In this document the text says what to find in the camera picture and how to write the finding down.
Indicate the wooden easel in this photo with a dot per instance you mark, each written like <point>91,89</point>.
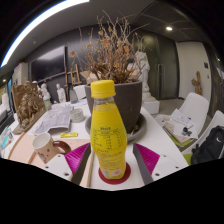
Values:
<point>75,76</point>

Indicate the small white figurine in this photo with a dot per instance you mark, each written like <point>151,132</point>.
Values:
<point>61,94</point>
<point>45,93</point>

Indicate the black box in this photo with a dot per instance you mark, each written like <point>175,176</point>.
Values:
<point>5,121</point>

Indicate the brown cardboard box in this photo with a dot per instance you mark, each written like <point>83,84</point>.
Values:
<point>88,77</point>

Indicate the grey pot with dried plant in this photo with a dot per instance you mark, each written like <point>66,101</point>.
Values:
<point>130,103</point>

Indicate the flat round red coaster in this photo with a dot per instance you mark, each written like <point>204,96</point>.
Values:
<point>126,173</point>

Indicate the round ceiling spotlight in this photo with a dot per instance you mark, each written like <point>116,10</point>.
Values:
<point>169,28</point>

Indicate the yellow drink bottle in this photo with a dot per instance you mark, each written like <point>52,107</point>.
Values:
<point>108,133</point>

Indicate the lime green seat cushion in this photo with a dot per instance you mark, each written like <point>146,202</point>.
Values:
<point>187,159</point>

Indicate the printed newspaper sheet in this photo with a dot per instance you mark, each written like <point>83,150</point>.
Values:
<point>55,120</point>

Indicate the stack of papers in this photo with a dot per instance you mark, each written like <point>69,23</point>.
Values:
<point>178,125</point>

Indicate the large white torso statue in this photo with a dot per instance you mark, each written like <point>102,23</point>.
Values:
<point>142,70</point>

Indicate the light wooden drawing board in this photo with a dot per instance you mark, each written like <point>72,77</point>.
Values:
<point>20,150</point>

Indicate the small white bowl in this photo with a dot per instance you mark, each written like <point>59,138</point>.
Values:
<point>77,115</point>

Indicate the colourful pamphlet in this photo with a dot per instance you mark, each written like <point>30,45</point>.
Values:
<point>6,140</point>

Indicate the long ceiling light strip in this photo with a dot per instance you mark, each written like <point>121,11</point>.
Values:
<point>40,18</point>

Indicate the white statue pedestal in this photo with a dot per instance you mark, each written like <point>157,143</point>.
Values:
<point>151,103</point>

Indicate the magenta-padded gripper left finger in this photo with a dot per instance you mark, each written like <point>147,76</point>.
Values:
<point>77,156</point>

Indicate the grey spray bottle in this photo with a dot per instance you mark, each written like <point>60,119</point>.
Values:
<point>73,96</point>

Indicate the black backpack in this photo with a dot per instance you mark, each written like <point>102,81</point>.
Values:
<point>210,146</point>

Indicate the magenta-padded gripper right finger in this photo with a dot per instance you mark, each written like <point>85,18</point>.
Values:
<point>146,158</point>

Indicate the black wall screen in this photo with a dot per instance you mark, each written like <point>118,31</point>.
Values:
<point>48,63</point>

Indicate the small yellow packet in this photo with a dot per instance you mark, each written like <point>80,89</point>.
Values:
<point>69,135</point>

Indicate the wooden human figure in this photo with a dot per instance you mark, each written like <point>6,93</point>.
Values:
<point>196,83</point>

